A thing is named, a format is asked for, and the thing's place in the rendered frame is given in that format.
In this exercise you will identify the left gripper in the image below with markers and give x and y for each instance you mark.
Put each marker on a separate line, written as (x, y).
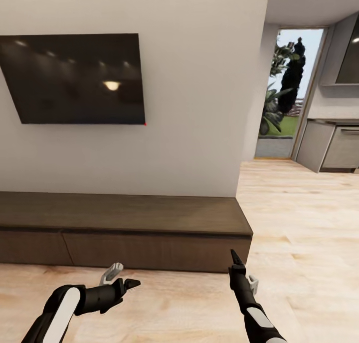
(111, 295)

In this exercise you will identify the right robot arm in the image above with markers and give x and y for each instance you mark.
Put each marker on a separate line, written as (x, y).
(258, 327)

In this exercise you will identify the cabinet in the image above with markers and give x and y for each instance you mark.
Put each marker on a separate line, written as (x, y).
(176, 233)
(342, 64)

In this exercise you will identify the fixed window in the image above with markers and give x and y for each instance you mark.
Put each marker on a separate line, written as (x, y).
(296, 58)

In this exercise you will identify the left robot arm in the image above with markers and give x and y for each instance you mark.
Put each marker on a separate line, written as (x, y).
(68, 300)

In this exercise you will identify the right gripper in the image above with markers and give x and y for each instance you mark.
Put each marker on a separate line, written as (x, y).
(238, 281)

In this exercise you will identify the dishwasher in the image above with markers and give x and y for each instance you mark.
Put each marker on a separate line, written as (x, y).
(343, 150)

